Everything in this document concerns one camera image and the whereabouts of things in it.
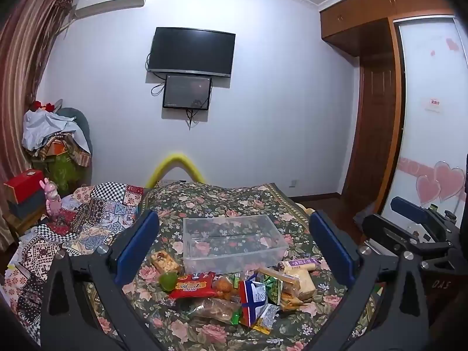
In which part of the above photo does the clear cracker pack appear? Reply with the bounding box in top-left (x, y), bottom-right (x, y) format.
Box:
top-left (283, 265), bottom-right (317, 301)

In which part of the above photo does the wooden overhead wardrobe cabinet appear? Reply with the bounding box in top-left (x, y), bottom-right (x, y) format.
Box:
top-left (319, 0), bottom-right (455, 59)

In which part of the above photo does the yellow foam tube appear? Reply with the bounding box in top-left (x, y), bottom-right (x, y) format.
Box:
top-left (144, 152), bottom-right (208, 190)

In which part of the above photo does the blue white snack bag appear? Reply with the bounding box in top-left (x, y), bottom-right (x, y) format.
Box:
top-left (239, 273), bottom-right (281, 328)

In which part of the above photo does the yellow cracker packet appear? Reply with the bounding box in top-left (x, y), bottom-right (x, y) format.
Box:
top-left (279, 292), bottom-right (307, 312)

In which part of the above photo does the small black wall monitor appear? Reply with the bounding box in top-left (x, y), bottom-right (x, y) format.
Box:
top-left (163, 74), bottom-right (213, 111)

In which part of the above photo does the white air conditioner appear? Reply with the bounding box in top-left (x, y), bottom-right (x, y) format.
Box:
top-left (74, 0), bottom-right (151, 20)

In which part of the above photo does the grey chair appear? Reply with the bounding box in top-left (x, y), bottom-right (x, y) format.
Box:
top-left (55, 107), bottom-right (93, 154)

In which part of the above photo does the red snack packet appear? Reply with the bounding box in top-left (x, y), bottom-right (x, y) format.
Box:
top-left (168, 271), bottom-right (218, 300)

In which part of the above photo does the green round fruit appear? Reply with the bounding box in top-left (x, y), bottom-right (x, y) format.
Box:
top-left (158, 271), bottom-right (180, 294)

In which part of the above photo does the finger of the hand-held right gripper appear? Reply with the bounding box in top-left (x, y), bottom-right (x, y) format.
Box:
top-left (390, 197), bottom-right (458, 235)
top-left (361, 213), bottom-right (455, 263)

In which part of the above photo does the clear plastic container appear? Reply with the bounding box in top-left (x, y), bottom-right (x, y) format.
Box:
top-left (182, 215), bottom-right (289, 276)

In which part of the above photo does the red box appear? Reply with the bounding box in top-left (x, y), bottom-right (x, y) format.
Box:
top-left (4, 169), bottom-right (46, 204)

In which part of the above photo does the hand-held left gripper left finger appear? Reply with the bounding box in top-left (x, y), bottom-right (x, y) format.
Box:
top-left (39, 210), bottom-right (172, 351)

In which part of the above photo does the floral blanket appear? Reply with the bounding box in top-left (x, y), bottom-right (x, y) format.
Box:
top-left (83, 182), bottom-right (385, 351)

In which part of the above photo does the grey box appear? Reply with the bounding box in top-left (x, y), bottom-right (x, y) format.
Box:
top-left (8, 190), bottom-right (49, 221)

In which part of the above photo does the black wall television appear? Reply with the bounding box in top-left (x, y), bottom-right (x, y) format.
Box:
top-left (147, 27), bottom-right (236, 78)

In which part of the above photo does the pink toy rabbit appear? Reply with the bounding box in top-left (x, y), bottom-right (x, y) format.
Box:
top-left (39, 178), bottom-right (61, 224)

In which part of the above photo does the striped pink curtain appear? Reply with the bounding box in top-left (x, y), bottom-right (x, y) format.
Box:
top-left (0, 0), bottom-right (78, 191)

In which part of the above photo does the white yellow snack packet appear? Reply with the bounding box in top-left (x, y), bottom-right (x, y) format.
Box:
top-left (252, 305), bottom-right (279, 334)

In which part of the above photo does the white heart-print sliding door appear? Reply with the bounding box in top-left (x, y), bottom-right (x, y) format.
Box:
top-left (382, 16), bottom-right (468, 220)

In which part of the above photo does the nut brittle packet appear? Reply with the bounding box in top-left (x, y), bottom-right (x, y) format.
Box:
top-left (150, 250), bottom-right (182, 276)

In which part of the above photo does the bag of orange pastries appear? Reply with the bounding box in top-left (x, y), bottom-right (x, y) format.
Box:
top-left (212, 275), bottom-right (244, 301)

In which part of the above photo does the brown wooden door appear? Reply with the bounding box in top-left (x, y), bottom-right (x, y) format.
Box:
top-left (341, 54), bottom-right (407, 217)

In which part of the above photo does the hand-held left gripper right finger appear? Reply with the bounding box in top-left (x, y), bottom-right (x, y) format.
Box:
top-left (309, 210), bottom-right (439, 351)

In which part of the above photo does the patchwork quilt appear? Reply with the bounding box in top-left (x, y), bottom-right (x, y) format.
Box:
top-left (6, 181), bottom-right (147, 337)

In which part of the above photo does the pile of clothes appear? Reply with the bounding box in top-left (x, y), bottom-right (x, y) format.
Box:
top-left (22, 109), bottom-right (92, 169)

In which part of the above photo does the green patterned cloth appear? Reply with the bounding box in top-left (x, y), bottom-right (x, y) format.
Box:
top-left (32, 153), bottom-right (82, 195)

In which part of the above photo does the purple label biscuit pack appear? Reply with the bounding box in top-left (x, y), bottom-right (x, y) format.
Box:
top-left (277, 258), bottom-right (323, 273)

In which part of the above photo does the green candy packet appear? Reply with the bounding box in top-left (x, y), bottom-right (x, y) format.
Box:
top-left (256, 268), bottom-right (285, 307)

